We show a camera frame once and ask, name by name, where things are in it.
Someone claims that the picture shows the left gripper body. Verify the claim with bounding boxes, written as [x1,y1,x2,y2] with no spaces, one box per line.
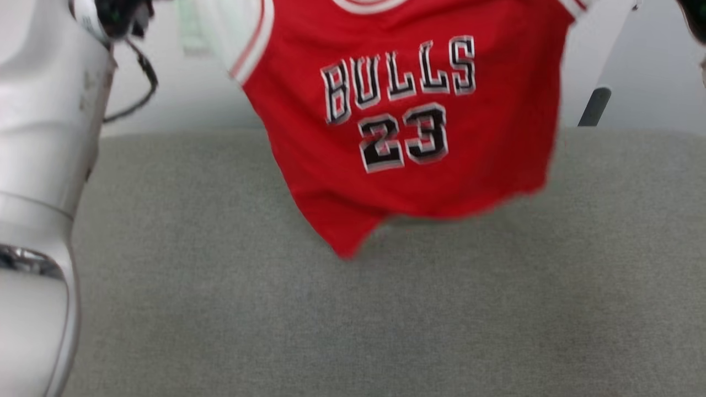
[69,0,156,44]

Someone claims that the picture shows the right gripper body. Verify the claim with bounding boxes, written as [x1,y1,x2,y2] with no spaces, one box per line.
[677,0,706,46]

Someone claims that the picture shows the red and white Bulls jersey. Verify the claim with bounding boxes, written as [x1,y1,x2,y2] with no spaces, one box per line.
[176,0,591,260]

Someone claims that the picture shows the black slanted furniture leg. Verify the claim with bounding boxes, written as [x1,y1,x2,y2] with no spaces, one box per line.
[577,87,613,128]

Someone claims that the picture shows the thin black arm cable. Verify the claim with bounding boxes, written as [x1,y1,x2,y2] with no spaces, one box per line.
[104,37,159,124]

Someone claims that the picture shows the grey wall panel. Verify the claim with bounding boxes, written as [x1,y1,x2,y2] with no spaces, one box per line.
[598,0,706,136]

